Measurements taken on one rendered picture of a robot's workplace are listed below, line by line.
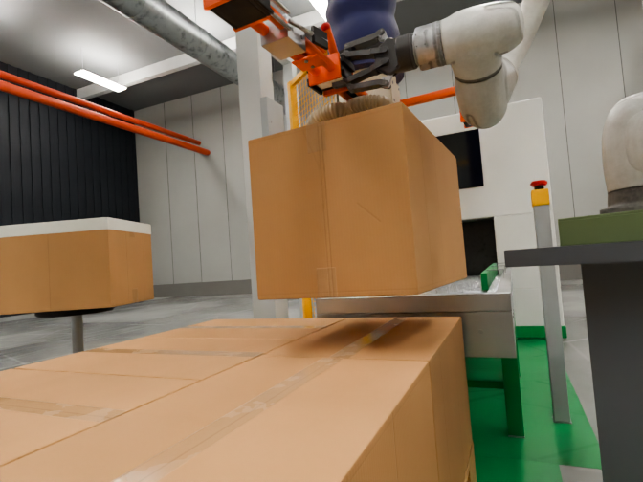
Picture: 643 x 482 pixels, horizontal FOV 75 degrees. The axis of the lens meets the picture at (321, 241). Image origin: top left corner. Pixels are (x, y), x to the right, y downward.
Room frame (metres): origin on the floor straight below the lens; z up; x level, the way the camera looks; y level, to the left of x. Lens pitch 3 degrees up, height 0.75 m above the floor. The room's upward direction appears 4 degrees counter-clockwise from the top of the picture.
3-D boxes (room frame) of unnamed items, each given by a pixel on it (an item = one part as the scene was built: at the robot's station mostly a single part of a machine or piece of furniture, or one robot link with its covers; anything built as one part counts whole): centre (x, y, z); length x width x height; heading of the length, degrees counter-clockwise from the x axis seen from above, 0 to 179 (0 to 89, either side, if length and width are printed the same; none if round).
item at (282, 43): (0.80, 0.05, 1.19); 0.07 x 0.07 x 0.04; 63
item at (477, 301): (1.53, -0.28, 0.58); 0.70 x 0.03 x 0.06; 66
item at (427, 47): (0.89, -0.26, 1.20); 0.09 x 0.06 x 0.09; 156
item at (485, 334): (1.53, -0.28, 0.48); 0.70 x 0.03 x 0.15; 66
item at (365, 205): (1.21, -0.15, 0.87); 0.60 x 0.40 x 0.40; 152
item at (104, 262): (2.08, 1.23, 0.82); 0.60 x 0.40 x 0.40; 86
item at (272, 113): (2.58, 0.25, 1.62); 0.20 x 0.05 x 0.30; 156
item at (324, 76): (0.99, -0.05, 1.20); 0.10 x 0.08 x 0.06; 63
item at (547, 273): (1.85, -0.98, 0.50); 0.07 x 0.07 x 1.00; 66
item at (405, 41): (0.92, -0.19, 1.20); 0.09 x 0.07 x 0.08; 66
